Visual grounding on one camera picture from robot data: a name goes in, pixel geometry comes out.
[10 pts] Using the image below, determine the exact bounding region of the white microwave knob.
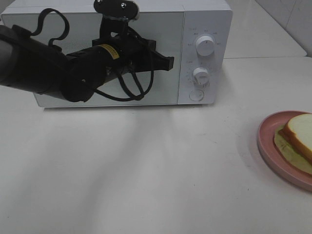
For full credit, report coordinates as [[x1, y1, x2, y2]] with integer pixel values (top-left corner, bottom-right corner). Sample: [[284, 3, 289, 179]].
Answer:
[[195, 35, 215, 57], [193, 67, 210, 85]]

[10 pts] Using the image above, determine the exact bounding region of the pink round plate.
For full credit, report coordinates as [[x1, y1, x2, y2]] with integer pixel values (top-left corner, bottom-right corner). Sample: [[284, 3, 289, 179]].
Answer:
[[257, 111, 312, 192]]

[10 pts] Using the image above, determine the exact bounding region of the round white door button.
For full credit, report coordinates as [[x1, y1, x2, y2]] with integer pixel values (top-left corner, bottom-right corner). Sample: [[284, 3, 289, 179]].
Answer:
[[189, 90, 204, 101]]

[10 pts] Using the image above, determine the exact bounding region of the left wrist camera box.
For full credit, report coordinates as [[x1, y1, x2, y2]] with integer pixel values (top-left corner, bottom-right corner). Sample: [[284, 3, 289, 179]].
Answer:
[[92, 0, 139, 46]]

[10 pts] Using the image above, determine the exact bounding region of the white microwave oven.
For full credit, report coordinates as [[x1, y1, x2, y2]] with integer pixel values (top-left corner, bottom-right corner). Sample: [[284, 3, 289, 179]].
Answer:
[[0, 0, 233, 105]]

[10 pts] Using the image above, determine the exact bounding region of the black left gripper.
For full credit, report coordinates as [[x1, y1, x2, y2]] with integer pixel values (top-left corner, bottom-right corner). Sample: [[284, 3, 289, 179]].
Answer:
[[112, 34, 175, 75]]

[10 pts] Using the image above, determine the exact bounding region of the sandwich with lettuce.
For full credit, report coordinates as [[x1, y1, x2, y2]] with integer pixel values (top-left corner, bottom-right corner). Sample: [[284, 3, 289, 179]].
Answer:
[[273, 114, 312, 176]]

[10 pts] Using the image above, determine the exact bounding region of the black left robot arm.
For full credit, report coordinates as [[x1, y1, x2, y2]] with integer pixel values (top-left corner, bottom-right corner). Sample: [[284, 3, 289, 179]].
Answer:
[[0, 26, 174, 102]]

